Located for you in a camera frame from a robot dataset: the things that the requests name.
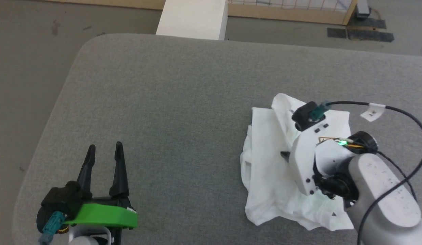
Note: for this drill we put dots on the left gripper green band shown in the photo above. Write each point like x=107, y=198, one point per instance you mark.
x=105, y=214

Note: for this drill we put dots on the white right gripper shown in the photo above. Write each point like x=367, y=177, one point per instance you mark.
x=308, y=160

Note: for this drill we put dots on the white garment with dark stitching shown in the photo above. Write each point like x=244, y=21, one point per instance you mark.
x=265, y=153

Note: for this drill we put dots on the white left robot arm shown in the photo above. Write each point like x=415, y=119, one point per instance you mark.
x=86, y=240

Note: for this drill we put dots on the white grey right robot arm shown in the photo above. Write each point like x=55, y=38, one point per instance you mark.
x=384, y=190

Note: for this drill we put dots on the grey fabric sofa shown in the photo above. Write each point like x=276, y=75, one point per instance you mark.
x=180, y=102

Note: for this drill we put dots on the grey metal panel stand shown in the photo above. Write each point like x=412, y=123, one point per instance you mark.
x=362, y=10

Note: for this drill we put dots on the white rectangular block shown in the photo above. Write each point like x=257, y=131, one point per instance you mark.
x=194, y=17

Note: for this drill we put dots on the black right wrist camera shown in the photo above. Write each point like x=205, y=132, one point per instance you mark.
x=304, y=117

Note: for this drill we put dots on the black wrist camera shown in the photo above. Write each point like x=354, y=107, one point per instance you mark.
x=61, y=200
x=304, y=117

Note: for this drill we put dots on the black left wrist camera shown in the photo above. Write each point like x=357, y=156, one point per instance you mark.
x=61, y=200

